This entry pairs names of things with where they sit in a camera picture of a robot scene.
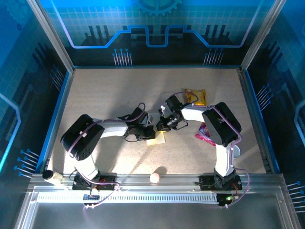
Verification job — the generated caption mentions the pink purple candy packet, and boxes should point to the pink purple candy packet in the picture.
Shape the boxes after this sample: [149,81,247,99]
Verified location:
[194,123,216,146]

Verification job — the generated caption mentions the yellow snack packet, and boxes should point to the yellow snack packet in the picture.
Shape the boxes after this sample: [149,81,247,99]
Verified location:
[184,88,207,107]

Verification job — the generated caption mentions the grey metal panel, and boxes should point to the grey metal panel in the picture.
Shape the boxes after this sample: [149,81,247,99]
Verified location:
[14,185,302,229]

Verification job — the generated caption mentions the cream roll with black cap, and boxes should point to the cream roll with black cap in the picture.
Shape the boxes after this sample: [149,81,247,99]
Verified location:
[42,169,64,186]

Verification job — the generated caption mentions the black controller with green LED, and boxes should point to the black controller with green LED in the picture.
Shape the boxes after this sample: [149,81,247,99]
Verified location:
[217,193,239,208]

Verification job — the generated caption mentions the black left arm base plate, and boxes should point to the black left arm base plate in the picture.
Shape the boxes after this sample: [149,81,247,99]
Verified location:
[72,174,117,191]

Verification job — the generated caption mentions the white slotted cable duct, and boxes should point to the white slotted cable duct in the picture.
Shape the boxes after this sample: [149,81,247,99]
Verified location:
[37,192,219,204]

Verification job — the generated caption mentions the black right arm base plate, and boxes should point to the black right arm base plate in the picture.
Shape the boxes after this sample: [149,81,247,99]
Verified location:
[199,175,243,191]

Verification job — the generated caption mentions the aluminium side rail blue edge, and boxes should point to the aluminium side rail blue edge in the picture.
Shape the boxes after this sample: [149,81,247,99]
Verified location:
[238,68,281,174]
[35,69,74,174]

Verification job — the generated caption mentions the aluminium frame post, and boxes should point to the aluminium frame post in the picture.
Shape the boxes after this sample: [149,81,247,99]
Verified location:
[240,0,288,72]
[26,0,75,73]

